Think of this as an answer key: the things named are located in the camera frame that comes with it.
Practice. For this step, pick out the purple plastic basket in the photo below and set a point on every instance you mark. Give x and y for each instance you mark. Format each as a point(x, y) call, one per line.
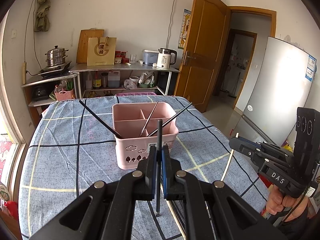
point(135, 94)

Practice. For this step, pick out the white plastic bottle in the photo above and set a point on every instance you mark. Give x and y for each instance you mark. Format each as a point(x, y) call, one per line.
point(89, 81)

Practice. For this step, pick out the stainless steel steamer pot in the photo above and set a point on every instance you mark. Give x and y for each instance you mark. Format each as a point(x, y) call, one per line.
point(56, 57)

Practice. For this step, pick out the wooden chopsticks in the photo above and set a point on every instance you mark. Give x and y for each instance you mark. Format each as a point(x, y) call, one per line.
point(149, 118)

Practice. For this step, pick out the olive tied curtain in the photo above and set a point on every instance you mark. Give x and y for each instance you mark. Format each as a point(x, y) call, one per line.
point(42, 10)

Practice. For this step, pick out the beige power strip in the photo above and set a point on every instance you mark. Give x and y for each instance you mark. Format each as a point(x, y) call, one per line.
point(24, 73)

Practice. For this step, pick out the red patterned mat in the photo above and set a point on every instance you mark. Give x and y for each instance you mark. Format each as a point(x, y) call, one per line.
point(5, 160)

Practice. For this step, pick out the plastic container with blue lid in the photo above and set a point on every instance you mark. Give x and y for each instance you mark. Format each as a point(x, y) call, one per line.
point(149, 57)

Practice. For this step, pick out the blue checked tablecloth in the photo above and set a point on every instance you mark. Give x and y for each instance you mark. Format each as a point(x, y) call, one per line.
point(62, 167)

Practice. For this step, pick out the crumpled plastic bag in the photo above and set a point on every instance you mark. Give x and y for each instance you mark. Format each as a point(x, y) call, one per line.
point(147, 78)

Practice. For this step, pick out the person's right hand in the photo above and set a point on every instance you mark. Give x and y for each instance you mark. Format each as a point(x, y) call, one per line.
point(276, 202)

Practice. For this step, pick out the black chopstick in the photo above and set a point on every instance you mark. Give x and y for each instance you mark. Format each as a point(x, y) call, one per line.
point(160, 132)
point(177, 113)
point(100, 118)

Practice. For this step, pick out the dark inner door frame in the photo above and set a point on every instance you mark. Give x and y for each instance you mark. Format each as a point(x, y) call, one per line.
point(252, 62)

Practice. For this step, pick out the wooden door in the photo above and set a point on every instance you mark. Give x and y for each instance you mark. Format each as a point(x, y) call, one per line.
point(200, 50)

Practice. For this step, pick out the black kitchen appliance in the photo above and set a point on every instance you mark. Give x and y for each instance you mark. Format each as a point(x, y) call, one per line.
point(39, 93)

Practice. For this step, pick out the small pink woven basket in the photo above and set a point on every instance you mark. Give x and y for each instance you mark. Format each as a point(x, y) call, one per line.
point(65, 96)

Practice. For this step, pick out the white wall socket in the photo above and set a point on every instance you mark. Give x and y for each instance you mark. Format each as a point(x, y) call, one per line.
point(14, 33)

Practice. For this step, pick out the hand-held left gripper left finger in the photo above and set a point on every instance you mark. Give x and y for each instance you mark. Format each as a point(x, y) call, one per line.
point(125, 197)

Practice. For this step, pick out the red lidded jar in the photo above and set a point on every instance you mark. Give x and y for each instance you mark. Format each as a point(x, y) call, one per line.
point(118, 58)
point(125, 58)

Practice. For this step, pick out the tan paper bag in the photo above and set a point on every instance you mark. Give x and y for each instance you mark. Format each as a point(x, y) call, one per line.
point(101, 52)

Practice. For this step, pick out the wooden chopstick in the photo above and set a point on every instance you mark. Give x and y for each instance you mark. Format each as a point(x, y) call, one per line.
point(227, 165)

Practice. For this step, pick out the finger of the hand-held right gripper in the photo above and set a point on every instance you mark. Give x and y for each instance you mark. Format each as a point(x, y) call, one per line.
point(246, 150)
point(275, 148)

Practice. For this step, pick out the clear drinking glass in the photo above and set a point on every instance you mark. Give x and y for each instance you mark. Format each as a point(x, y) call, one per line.
point(132, 59)

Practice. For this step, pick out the white electric kettle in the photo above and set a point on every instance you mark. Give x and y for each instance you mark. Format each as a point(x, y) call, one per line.
point(165, 60)

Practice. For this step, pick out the wooden door frame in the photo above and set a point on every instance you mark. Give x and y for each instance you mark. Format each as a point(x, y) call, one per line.
point(273, 25)

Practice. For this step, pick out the low wooden shelf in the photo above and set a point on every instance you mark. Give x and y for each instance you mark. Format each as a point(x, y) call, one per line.
point(45, 80)

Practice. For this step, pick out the wall poster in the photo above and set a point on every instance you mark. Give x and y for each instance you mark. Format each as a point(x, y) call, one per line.
point(183, 30)

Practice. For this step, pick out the pink plastic utensil basket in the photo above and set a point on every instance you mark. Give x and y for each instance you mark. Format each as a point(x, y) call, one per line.
point(119, 150)

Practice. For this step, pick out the metal shelf table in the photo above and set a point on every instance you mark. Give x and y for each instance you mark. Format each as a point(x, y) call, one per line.
point(120, 67)

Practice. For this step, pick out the white window frame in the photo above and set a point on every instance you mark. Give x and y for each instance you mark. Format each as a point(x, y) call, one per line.
point(8, 105)

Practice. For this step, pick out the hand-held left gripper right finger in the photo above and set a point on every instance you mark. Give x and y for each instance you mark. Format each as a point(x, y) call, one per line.
point(200, 200)

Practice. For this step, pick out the soy sauce bottle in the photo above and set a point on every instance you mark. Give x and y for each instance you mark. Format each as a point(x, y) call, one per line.
point(97, 81)

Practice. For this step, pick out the plastic jug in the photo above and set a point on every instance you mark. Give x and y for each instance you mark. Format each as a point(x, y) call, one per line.
point(114, 80)

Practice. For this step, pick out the wooden cutting board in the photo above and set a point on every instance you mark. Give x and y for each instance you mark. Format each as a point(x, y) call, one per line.
point(82, 45)

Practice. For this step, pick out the white plastic bag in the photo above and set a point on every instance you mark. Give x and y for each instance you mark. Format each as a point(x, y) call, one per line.
point(130, 85)

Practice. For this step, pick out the black induction cooker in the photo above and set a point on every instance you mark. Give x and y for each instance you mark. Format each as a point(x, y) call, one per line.
point(55, 70)

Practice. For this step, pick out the person's right forearm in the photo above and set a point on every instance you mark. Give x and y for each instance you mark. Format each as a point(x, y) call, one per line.
point(305, 227)

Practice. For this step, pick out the silver refrigerator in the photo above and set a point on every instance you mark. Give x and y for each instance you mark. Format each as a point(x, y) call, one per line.
point(275, 87)

